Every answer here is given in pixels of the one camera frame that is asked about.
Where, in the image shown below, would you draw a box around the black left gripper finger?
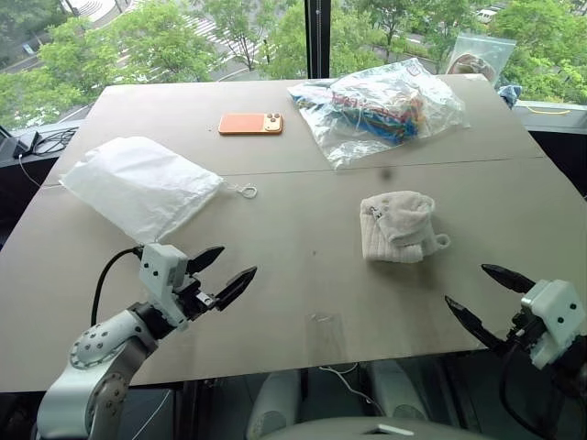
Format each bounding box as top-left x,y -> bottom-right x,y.
213,265 -> 259,313
186,246 -> 227,277

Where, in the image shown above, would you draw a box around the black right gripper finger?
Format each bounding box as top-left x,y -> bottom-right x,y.
444,295 -> 511,353
480,263 -> 537,294

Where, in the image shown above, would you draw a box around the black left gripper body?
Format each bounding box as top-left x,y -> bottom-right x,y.
172,269 -> 217,322

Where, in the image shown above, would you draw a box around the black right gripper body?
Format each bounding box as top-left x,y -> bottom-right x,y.
504,309 -> 548,354

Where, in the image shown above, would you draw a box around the white folded towel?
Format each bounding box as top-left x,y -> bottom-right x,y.
359,192 -> 451,265

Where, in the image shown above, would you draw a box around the clear plastic bag colourful contents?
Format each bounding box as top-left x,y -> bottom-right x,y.
287,58 -> 471,171

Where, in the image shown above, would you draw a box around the clear zip bag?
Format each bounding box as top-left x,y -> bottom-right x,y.
445,32 -> 517,88

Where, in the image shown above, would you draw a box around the silver robot leg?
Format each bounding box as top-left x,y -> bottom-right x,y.
366,361 -> 430,421
245,369 -> 304,439

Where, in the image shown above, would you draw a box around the orange smartphone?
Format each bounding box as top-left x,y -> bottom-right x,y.
217,112 -> 284,137

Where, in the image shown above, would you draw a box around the grey robot torso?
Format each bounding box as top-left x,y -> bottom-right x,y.
270,415 -> 464,440

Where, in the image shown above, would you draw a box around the blue cloth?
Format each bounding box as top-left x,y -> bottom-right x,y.
497,84 -> 524,110

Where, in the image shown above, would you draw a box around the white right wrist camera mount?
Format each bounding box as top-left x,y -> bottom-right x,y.
520,279 -> 586,369

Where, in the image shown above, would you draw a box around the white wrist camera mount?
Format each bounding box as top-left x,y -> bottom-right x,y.
520,279 -> 586,369
138,243 -> 190,332

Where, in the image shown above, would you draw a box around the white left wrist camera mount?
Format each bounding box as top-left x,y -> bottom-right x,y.
138,243 -> 190,332

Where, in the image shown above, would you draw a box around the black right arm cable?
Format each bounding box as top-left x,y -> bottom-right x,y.
497,338 -> 570,435

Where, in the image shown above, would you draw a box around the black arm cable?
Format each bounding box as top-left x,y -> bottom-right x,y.
90,247 -> 144,327
497,338 -> 570,435

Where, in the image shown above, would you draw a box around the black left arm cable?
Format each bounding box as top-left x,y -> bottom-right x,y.
90,247 -> 144,327

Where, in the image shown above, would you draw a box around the white drawstring bag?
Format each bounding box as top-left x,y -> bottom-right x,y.
58,136 -> 259,244

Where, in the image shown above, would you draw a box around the thin white cable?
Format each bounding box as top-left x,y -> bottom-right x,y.
318,361 -> 389,418

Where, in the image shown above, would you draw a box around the black device with cables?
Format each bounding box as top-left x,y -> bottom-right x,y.
0,124 -> 78,160

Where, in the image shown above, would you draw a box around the black window frame post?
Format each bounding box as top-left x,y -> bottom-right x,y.
304,0 -> 333,80

